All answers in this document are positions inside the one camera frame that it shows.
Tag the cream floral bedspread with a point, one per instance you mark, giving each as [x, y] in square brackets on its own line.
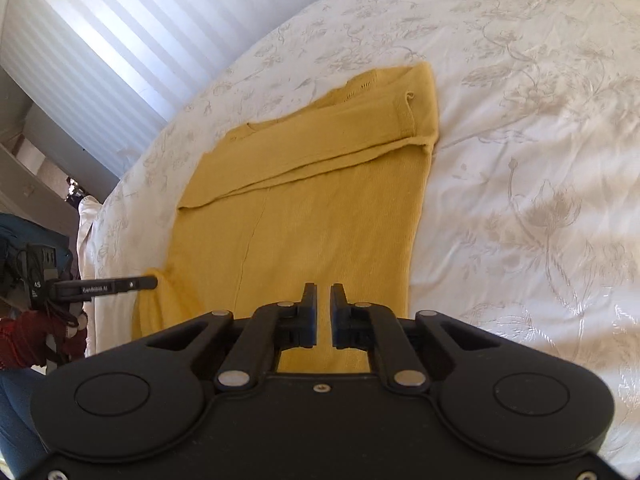
[525, 160]

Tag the white cabinet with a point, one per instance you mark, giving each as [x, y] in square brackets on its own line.
[30, 180]

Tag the yellow knit sweater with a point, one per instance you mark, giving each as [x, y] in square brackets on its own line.
[325, 210]

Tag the white curtain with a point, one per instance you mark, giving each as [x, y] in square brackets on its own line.
[125, 50]

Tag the person's left leg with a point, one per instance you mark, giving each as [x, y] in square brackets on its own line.
[17, 420]

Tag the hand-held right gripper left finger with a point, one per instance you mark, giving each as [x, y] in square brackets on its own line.
[310, 320]

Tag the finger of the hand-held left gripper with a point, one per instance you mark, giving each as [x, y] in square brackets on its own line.
[142, 283]

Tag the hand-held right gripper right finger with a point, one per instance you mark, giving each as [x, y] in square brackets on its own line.
[339, 320]

